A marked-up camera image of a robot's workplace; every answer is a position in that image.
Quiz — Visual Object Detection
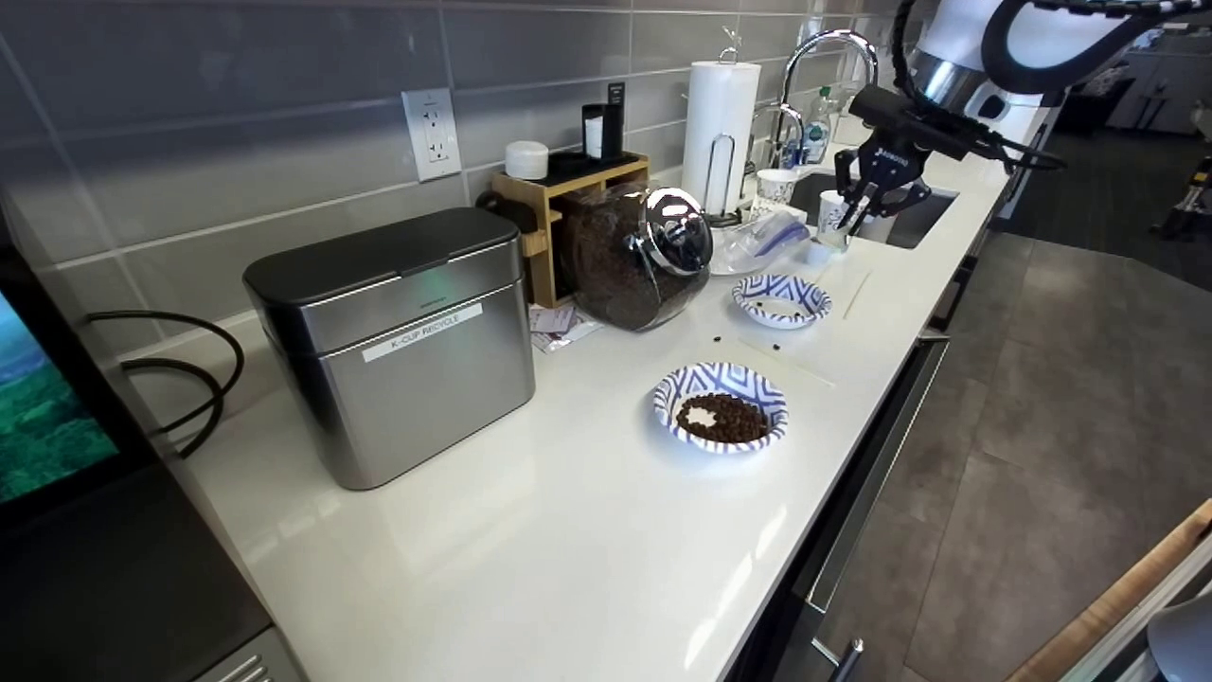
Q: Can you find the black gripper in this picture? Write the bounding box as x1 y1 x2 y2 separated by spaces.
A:
838 145 942 239

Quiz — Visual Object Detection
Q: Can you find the blue patterned paper plate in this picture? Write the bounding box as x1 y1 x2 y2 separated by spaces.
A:
732 268 838 332

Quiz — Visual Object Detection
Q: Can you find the large patterned paper cup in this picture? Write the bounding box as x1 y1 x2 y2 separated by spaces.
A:
815 186 852 257

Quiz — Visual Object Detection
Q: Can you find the small clear bottle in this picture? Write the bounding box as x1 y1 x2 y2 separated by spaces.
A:
810 82 841 165

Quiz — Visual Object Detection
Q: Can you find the clear zip bag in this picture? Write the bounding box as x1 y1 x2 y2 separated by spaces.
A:
705 203 816 280

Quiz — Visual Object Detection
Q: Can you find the metal paper towel holder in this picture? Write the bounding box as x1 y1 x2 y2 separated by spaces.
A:
699 21 748 229

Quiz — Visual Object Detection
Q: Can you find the white paper towel roll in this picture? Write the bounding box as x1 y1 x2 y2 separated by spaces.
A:
677 56 764 220

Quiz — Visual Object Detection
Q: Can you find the small chrome arched faucet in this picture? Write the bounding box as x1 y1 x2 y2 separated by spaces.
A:
768 25 882 169

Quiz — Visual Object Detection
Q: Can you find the pile of coffee beans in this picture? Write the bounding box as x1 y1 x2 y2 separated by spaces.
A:
675 391 776 445

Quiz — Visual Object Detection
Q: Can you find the glass jar of coffee beans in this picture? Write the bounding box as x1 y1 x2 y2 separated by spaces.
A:
554 186 716 332

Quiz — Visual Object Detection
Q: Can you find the black cylindrical grinder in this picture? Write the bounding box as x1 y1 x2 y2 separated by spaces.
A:
600 79 629 165

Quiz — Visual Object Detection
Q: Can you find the black bottle with white label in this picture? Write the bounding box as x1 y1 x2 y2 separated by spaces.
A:
579 103 608 162

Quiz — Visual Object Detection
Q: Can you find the dark patterned bowl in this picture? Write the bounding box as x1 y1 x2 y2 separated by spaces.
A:
647 359 792 460

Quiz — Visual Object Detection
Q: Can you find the small purple paper packet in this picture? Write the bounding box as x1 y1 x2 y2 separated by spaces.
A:
530 299 599 357

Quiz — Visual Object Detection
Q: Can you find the wooden rack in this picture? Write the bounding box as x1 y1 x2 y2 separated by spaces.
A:
483 150 655 310

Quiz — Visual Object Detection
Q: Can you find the small white jar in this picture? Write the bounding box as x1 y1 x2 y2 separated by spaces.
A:
504 135 554 186

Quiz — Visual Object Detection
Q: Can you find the wooden board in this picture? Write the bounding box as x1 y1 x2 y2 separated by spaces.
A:
1008 497 1212 682

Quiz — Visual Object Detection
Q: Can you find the stainless steel bin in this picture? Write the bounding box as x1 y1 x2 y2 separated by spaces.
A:
243 203 540 493

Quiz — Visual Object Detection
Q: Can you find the grey round object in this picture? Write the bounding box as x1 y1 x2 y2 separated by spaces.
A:
1144 596 1212 682

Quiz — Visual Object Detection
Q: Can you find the black monitor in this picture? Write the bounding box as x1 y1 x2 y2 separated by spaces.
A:
0 199 312 682

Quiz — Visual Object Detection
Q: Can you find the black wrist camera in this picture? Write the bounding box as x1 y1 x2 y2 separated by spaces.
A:
843 82 1062 175

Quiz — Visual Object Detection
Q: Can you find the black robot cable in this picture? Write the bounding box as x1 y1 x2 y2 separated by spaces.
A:
884 0 1212 103

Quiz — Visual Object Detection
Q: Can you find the long silver drawer handle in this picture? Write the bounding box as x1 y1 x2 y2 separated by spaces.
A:
802 332 951 617

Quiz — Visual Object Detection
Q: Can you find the white wall outlet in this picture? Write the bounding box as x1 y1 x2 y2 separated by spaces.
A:
396 82 465 186

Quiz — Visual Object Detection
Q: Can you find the short silver drawer handle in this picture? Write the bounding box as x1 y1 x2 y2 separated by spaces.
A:
806 635 867 682

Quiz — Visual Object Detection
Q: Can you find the thin black power cable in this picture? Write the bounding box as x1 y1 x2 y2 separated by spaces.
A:
80 306 248 460

